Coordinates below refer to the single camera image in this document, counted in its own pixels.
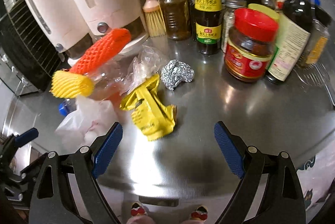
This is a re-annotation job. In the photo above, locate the yellow snack packet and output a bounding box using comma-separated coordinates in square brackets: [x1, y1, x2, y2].
[120, 74, 177, 141]

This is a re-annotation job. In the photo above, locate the yellow foam net sleeve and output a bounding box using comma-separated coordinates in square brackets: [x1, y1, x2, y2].
[50, 70, 94, 99]

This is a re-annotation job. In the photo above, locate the aluminium foil ball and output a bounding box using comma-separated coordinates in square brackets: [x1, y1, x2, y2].
[161, 60, 195, 90]

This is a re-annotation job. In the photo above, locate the white plastic bag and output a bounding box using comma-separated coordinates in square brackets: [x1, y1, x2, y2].
[55, 96, 117, 153]

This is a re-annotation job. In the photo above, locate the clear plastic bottle blue cap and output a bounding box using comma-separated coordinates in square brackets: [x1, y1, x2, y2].
[58, 56, 137, 117]

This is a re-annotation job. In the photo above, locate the left pink slipper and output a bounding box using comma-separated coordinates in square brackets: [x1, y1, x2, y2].
[127, 202, 155, 224]

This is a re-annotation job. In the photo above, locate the pink slipper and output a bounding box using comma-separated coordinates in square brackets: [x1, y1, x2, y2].
[127, 202, 155, 224]
[181, 205, 208, 224]

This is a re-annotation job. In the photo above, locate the right pink slipper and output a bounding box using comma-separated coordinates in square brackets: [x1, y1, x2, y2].
[181, 205, 208, 224]

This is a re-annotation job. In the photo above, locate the black cat floor sticker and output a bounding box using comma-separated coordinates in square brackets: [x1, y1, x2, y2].
[304, 189, 313, 210]

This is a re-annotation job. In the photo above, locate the orange foam net sleeve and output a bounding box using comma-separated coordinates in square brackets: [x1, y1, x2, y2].
[69, 28, 131, 74]

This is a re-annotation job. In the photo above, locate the clear crumpled plastic bag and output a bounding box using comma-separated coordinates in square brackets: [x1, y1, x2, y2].
[120, 45, 169, 95]

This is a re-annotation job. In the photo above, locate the red lid sauce jar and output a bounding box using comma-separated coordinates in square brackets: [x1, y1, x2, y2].
[224, 8, 279, 83]

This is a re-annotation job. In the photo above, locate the black lid spice jar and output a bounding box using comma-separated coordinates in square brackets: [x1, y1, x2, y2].
[298, 5, 332, 68]

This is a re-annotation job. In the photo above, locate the dark soy sauce bottle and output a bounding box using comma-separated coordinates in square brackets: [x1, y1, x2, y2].
[266, 0, 313, 85]

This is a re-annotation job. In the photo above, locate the grey lid pepper shaker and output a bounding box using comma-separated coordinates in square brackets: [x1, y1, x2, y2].
[221, 0, 247, 53]

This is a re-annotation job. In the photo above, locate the green label oyster sauce bottle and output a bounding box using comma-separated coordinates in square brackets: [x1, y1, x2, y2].
[194, 0, 222, 55]

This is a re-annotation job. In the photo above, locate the left white grain dispenser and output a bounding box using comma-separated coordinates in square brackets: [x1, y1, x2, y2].
[25, 0, 93, 66]

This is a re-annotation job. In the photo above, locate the yellow lid amber jar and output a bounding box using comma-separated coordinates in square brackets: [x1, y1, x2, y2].
[158, 0, 191, 41]

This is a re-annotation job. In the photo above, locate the black wire rack appliance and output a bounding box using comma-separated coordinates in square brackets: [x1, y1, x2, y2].
[1, 0, 61, 91]

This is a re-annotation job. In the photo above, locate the pink handled dish brush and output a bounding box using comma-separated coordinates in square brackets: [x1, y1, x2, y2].
[143, 0, 166, 38]

